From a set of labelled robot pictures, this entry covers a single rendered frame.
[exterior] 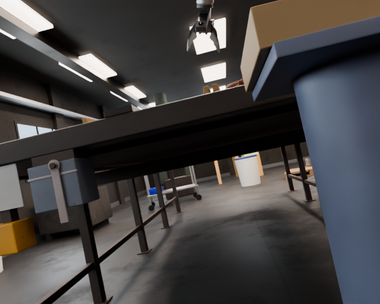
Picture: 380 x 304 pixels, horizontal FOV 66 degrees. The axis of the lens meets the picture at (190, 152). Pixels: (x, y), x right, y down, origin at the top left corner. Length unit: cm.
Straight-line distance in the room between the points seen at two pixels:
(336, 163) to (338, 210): 7
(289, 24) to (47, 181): 67
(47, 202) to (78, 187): 9
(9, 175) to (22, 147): 9
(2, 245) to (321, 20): 87
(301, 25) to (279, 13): 3
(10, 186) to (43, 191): 12
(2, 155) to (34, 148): 9
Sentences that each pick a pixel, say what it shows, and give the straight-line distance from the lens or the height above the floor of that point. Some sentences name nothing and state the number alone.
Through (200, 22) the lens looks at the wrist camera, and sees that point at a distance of 135.
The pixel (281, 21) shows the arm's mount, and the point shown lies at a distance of 39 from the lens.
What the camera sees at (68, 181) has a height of 78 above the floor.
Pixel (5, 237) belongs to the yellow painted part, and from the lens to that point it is 93.
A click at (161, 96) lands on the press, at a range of 756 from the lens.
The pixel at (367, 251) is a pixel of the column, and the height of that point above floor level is 59.
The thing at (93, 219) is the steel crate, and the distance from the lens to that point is 508.
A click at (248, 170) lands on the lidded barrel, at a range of 656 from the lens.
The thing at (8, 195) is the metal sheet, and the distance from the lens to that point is 94.
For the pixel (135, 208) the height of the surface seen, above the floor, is 44.
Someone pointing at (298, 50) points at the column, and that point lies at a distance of 37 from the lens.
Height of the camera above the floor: 76
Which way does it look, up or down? 2 degrees up
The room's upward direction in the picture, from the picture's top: 12 degrees counter-clockwise
